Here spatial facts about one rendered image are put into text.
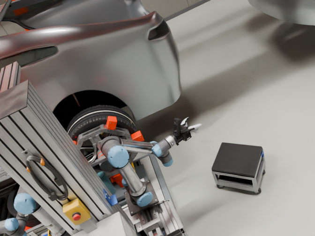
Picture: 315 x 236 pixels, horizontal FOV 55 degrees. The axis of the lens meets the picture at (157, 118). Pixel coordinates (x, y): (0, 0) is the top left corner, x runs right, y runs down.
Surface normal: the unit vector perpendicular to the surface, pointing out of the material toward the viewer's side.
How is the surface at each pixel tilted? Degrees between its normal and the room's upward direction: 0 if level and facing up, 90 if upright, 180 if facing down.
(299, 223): 0
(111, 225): 0
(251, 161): 0
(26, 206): 82
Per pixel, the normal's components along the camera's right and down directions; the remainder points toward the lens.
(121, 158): 0.48, 0.29
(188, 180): -0.33, -0.72
